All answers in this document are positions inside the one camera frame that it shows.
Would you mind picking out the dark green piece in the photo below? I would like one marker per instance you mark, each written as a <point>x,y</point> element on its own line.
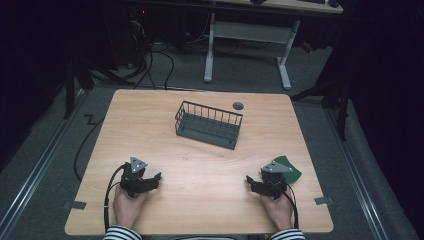
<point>293,171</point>

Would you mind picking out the black metal stand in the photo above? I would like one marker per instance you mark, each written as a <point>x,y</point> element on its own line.
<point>70,90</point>
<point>340,100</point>

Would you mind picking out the person's right hand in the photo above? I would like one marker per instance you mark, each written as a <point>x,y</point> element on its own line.
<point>278,210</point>

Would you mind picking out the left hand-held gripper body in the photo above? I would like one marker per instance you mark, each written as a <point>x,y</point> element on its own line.
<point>132,181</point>

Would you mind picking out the dark computer tower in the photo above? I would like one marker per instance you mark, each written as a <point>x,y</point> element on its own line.
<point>136,33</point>

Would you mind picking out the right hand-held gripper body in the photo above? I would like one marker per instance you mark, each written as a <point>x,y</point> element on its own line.
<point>275,181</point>

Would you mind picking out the grey round table grommet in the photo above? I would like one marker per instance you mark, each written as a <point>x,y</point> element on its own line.
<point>238,106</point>

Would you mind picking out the grey tape strip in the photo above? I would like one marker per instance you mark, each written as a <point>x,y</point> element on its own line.
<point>323,200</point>
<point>76,205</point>

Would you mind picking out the small red object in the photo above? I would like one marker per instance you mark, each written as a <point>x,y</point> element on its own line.
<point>307,47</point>

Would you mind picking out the person's left hand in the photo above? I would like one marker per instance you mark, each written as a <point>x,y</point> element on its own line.
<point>126,206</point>

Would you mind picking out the metal floor rail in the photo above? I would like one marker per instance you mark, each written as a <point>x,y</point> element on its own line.
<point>358,173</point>
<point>40,165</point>

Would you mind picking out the white-framed wooden desk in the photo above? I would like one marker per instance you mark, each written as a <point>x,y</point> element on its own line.
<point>253,31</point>

